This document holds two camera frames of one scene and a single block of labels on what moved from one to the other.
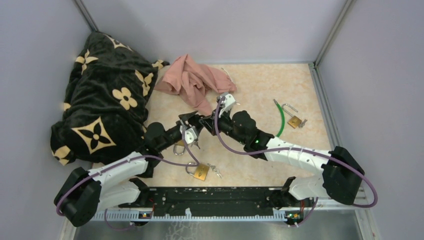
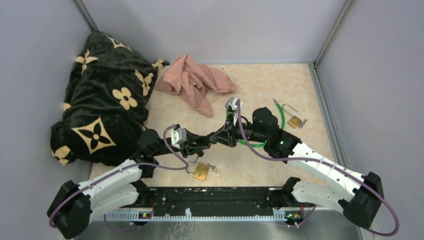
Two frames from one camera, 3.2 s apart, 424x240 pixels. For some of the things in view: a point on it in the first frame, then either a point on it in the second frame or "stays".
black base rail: x=213 y=201 stays
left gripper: x=184 y=117 to x=186 y=150
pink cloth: x=195 y=81 stays
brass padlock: x=201 y=172 stays
